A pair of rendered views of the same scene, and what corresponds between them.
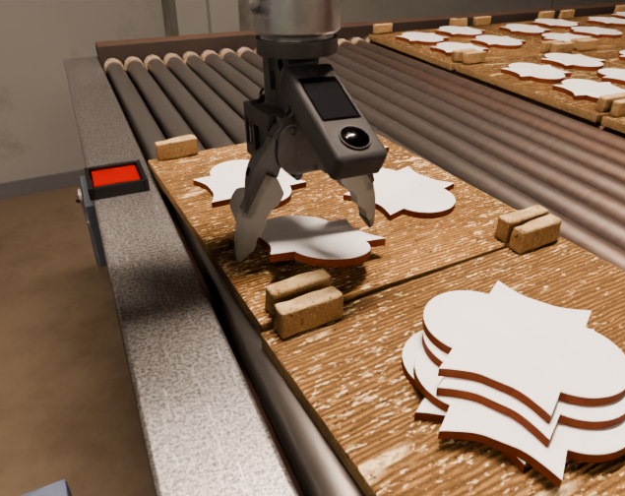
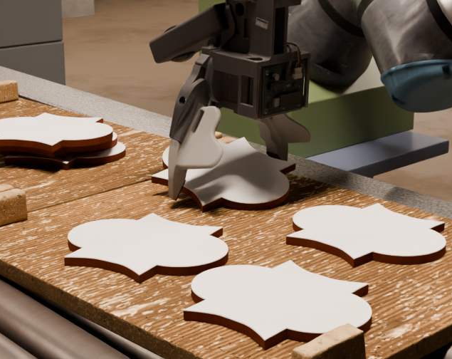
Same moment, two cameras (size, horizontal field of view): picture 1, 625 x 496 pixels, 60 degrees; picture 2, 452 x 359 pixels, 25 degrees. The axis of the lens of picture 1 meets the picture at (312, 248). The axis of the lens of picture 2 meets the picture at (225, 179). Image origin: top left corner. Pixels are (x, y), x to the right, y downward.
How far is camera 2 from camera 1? 1.43 m
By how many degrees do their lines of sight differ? 129
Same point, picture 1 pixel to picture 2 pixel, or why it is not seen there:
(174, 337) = (303, 171)
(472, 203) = (40, 250)
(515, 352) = (55, 123)
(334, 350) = not seen: hidden behind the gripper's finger
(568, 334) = (14, 130)
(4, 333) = not seen: outside the picture
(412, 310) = (119, 171)
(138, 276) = (386, 191)
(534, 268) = not seen: outside the picture
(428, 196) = (104, 235)
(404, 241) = (132, 206)
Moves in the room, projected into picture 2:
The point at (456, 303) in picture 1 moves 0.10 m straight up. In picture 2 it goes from (88, 134) to (85, 40)
